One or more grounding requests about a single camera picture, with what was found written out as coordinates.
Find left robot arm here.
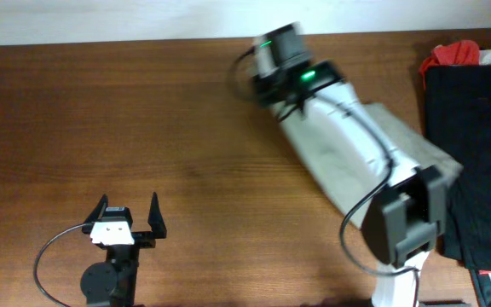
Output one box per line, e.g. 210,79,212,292
80,194,167,307

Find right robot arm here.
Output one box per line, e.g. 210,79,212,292
251,24,447,306

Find black folded garment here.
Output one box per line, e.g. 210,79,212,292
425,66,491,270

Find khaki shorts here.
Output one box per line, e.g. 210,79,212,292
304,103,463,214

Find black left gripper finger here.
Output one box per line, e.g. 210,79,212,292
81,194,108,234
147,192,167,239

